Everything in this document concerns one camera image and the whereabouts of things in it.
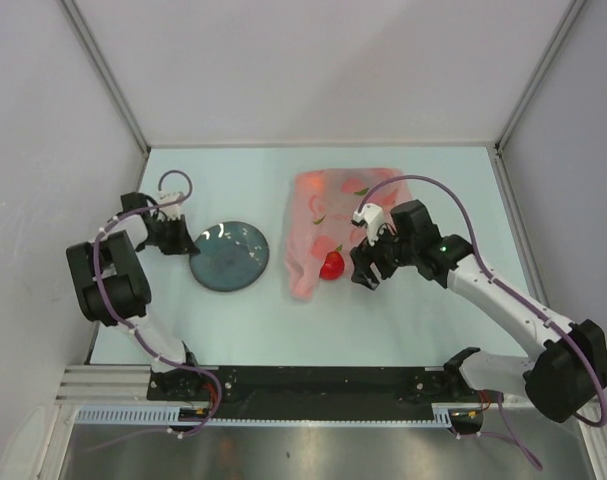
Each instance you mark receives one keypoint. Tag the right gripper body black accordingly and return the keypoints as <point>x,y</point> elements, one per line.
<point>387,254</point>

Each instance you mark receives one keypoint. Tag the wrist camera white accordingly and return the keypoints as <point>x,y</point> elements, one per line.
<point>169,205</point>
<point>371,217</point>

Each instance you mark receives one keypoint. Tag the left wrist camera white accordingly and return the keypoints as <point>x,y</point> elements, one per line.
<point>169,205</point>

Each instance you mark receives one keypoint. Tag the left aluminium frame post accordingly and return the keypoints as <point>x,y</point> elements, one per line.
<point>99,63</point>

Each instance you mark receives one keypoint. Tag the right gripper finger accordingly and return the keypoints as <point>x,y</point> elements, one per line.
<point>369,279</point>
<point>355,277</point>

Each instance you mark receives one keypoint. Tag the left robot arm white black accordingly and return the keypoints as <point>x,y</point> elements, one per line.
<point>109,281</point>

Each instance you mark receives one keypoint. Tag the dark blue ceramic plate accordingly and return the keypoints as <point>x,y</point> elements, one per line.
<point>231,256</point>

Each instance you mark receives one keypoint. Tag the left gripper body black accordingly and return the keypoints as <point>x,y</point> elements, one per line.
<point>170,235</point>

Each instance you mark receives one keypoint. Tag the right aluminium frame post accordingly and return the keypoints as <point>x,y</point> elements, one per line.
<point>553,48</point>

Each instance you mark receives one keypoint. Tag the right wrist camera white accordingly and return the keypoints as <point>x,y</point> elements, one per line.
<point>371,217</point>

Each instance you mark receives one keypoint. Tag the white slotted cable duct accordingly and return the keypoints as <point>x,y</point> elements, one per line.
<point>179,417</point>

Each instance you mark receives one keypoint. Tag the aluminium front rail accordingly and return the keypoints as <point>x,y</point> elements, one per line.
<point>103,385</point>

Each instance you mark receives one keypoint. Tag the pink plastic bag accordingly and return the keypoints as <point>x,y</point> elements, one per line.
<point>320,219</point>

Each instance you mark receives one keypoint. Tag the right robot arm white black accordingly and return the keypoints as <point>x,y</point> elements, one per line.
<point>565,362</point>

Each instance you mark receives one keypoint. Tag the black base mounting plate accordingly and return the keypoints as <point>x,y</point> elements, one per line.
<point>361,394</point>

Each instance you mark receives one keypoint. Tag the red fake apple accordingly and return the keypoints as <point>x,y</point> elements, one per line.
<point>333,266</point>

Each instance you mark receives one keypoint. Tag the aluminium frame post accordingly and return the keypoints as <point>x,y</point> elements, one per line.
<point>99,63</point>
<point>553,48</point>

